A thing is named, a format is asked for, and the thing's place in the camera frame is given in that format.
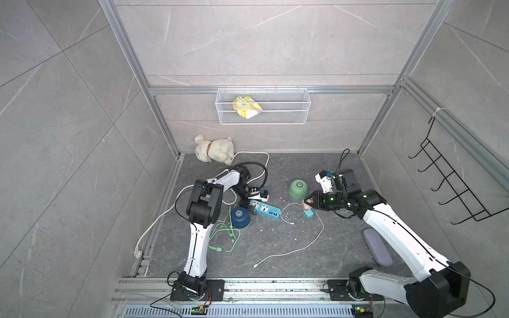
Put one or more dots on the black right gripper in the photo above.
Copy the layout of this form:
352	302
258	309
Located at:
317	200

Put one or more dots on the black wall hook rack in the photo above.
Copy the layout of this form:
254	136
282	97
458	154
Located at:
462	192

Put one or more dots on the yellow crumpled bag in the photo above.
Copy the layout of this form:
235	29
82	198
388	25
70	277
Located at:
246	107

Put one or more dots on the teal power strip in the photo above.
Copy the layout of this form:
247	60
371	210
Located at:
265	209

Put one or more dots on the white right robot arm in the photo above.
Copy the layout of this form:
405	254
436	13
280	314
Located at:
436	288

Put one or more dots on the white wire mesh basket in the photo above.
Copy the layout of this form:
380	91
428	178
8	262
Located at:
280	106

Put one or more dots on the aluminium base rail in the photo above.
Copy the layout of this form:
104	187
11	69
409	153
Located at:
249	297

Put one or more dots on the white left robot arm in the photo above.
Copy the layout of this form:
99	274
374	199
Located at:
202	212

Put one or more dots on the green cordless meat grinder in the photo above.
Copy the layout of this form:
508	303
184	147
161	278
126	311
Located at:
298	189

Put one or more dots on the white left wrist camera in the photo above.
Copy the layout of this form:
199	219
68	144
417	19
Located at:
261	195

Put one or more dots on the pink USB charger adapter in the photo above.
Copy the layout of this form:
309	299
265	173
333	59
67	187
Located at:
305	206

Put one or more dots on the teal square charger block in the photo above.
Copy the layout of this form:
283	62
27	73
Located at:
309	213

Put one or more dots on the cream plush toy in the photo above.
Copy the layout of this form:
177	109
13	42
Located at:
220	150

